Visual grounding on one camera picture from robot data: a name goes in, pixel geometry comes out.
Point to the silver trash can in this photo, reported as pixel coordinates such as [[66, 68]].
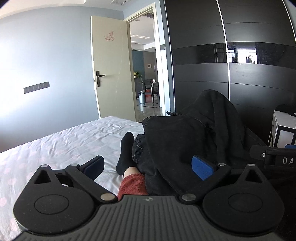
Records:
[[141, 97]]

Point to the black sock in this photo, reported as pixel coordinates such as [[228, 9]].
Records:
[[124, 153]]

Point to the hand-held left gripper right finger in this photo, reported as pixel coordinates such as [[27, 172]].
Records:
[[202, 168]]

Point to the white door frame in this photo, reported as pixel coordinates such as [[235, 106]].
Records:
[[158, 76]]

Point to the potted plant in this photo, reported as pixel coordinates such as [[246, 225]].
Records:
[[137, 74]]

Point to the black pants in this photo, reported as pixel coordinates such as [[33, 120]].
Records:
[[180, 143]]

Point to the white dotted bed sheet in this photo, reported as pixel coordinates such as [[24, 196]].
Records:
[[57, 148]]

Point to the cream door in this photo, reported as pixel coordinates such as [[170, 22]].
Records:
[[111, 69]]

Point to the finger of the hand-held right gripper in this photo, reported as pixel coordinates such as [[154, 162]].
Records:
[[291, 146]]

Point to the pink door sticker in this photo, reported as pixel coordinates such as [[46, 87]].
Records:
[[109, 36]]

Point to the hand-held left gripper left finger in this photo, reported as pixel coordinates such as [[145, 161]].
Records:
[[93, 166]]

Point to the dark chair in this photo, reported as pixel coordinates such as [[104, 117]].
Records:
[[148, 84]]

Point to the black wardrobe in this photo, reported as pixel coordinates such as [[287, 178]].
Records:
[[198, 81]]

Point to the ceiling vent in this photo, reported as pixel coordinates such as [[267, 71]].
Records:
[[119, 1]]

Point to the white box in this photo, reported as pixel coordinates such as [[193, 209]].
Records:
[[281, 120]]

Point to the person's red trouser leg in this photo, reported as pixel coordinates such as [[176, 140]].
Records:
[[131, 185]]

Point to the grey wall switch panel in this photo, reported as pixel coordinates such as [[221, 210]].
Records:
[[37, 87]]

